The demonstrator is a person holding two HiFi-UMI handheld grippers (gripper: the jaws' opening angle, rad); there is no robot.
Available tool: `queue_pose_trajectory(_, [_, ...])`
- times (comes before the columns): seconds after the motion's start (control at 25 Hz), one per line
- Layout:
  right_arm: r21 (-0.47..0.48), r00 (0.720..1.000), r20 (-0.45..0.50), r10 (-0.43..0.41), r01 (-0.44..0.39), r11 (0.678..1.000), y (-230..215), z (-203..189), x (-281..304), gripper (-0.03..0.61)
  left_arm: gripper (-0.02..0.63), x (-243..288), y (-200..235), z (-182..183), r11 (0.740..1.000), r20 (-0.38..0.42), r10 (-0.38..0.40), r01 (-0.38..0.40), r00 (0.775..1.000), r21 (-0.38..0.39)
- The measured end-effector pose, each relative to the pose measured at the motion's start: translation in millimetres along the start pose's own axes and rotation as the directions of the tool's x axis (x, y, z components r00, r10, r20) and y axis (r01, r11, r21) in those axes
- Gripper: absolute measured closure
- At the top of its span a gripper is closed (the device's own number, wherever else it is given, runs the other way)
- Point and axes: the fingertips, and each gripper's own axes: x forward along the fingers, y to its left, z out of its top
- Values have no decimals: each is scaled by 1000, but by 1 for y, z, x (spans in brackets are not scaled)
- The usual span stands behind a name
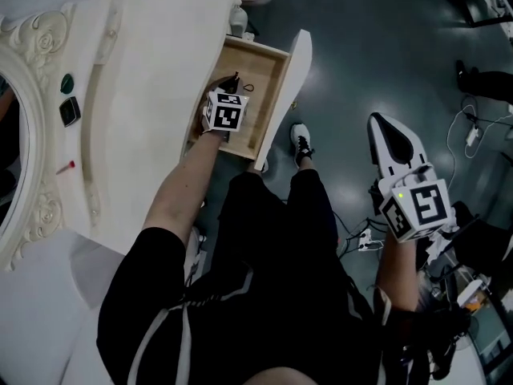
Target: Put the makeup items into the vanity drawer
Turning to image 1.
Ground black metal stand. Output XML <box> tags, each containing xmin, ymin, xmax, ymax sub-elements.
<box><xmin>460</xmin><ymin>0</ymin><xmax>513</xmax><ymax>30</ymax></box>

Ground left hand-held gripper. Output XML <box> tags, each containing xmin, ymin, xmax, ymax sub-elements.
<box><xmin>200</xmin><ymin>71</ymin><xmax>250</xmax><ymax>144</ymax></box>

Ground person's right white sneaker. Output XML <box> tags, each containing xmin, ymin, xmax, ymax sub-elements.
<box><xmin>289</xmin><ymin>123</ymin><xmax>317</xmax><ymax>169</ymax></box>

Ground white ceramic vase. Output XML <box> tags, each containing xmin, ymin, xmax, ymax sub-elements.
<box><xmin>229</xmin><ymin>0</ymin><xmax>248</xmax><ymax>39</ymax></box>

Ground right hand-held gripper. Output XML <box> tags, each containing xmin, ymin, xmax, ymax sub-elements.
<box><xmin>367</xmin><ymin>112</ymin><xmax>454</xmax><ymax>242</ymax></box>

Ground white vanity table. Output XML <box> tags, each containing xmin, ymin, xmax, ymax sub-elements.
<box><xmin>0</xmin><ymin>0</ymin><xmax>244</xmax><ymax>385</ymax></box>

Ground square black makeup compact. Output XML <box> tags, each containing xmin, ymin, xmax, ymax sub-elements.
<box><xmin>59</xmin><ymin>97</ymin><xmax>82</xmax><ymax>128</ymax></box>

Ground wooden vanity drawer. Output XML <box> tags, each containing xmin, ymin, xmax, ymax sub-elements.
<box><xmin>186</xmin><ymin>29</ymin><xmax>313</xmax><ymax>172</ymax></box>

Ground white power strip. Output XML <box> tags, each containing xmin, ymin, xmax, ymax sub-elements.
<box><xmin>355</xmin><ymin>229</ymin><xmax>384</xmax><ymax>253</ymax></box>

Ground person's right forearm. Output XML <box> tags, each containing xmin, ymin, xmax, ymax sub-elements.
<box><xmin>374</xmin><ymin>230</ymin><xmax>422</xmax><ymax>313</ymax></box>

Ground person's left forearm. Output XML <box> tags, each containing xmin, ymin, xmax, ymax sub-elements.
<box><xmin>142</xmin><ymin>130</ymin><xmax>225</xmax><ymax>252</ymax></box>

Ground white charger with cable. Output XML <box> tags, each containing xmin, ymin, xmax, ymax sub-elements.
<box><xmin>445</xmin><ymin>94</ymin><xmax>513</xmax><ymax>192</ymax></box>

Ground person's black shorts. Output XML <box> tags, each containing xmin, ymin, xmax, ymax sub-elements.
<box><xmin>206</xmin><ymin>168</ymin><xmax>352</xmax><ymax>296</ymax></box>

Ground person's black striped shirt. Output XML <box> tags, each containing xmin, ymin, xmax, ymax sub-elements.
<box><xmin>95</xmin><ymin>225</ymin><xmax>388</xmax><ymax>385</ymax></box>

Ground white crumpled cloth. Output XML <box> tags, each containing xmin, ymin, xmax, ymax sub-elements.
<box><xmin>425</xmin><ymin>209</ymin><xmax>458</xmax><ymax>266</ymax></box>

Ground ornate white framed mirror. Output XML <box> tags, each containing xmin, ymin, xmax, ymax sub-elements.
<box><xmin>0</xmin><ymin>2</ymin><xmax>76</xmax><ymax>273</ymax></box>

